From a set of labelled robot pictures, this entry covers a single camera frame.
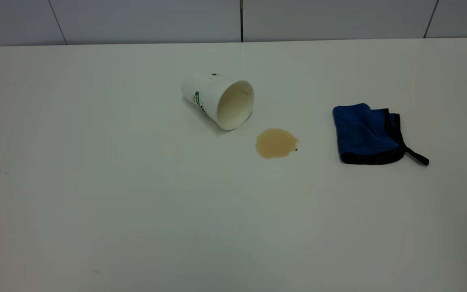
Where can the blue microfiber cloth black trim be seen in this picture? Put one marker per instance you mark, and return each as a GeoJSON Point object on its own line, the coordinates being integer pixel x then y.
{"type": "Point", "coordinates": [361, 132]}

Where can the brown coffee spill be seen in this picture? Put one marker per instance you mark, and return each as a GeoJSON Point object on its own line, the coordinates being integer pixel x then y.
{"type": "Point", "coordinates": [276, 143]}

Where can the white paper coffee cup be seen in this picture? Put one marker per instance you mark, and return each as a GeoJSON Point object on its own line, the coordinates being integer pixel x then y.
{"type": "Point", "coordinates": [207, 95]}

